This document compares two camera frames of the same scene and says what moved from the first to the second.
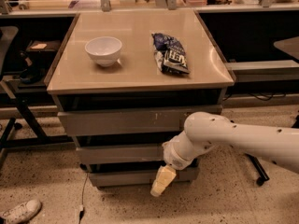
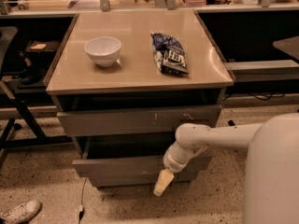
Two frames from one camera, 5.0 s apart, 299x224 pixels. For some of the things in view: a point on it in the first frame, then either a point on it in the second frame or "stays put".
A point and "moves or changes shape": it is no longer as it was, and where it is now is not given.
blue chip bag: (169, 54) stays put
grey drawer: (95, 155) moves or changes shape
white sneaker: (21, 212) stays put
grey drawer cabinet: (125, 82) stays put
